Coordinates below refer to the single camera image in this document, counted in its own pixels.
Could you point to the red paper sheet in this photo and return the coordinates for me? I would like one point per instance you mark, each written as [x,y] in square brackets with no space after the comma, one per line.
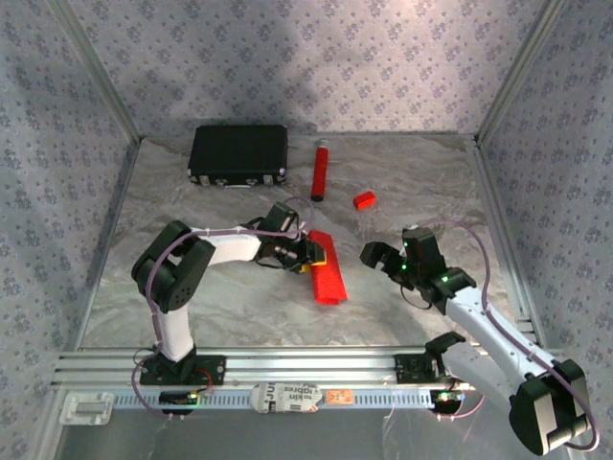
[328,282]

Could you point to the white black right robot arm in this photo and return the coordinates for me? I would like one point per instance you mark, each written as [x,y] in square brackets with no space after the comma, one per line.
[479,321]

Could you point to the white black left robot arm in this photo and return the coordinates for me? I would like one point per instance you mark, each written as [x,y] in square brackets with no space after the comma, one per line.
[174,330]

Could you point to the small red block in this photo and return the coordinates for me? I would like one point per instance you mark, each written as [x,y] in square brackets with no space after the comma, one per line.
[364,200]

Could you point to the red cylinder tube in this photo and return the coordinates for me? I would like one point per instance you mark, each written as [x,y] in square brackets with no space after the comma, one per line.
[320,167]

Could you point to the black hard case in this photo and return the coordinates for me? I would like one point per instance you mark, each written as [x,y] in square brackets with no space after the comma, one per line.
[237,151]

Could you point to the printed paper roll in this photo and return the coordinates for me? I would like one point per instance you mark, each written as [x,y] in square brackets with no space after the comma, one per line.
[285,397]

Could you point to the orange label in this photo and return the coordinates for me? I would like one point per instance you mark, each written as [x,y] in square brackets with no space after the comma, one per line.
[339,396]

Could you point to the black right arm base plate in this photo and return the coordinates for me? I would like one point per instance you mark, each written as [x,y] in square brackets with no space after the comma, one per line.
[412,369]

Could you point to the aluminium side rail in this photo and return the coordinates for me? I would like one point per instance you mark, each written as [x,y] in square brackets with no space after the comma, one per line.
[108,239]
[506,239]

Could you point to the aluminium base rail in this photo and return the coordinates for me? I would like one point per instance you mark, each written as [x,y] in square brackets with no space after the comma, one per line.
[311,366]

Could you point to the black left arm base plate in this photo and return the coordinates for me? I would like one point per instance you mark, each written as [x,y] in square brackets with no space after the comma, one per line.
[211,371]

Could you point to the aluminium frame post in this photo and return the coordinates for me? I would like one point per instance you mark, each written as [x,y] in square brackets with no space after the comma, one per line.
[518,72]
[99,72]

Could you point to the white plastic bracket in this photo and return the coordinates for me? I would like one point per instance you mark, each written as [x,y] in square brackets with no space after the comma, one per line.
[86,408]

